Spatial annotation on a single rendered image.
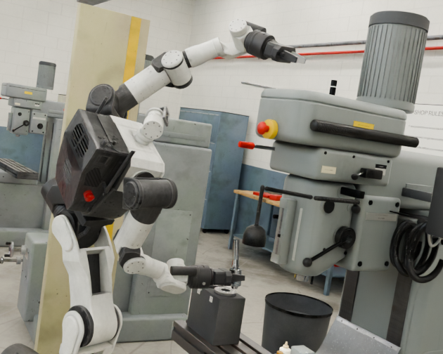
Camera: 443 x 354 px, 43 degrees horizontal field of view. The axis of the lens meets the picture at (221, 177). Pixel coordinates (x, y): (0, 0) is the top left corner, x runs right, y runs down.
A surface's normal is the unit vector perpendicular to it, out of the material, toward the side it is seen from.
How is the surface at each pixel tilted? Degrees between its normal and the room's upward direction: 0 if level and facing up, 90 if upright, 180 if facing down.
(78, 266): 114
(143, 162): 76
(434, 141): 90
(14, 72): 90
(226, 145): 90
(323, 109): 90
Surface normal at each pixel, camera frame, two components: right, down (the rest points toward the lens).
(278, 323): -0.62, 0.04
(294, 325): -0.22, 0.11
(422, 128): -0.83, -0.08
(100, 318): 0.74, -0.34
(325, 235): 0.53, 0.15
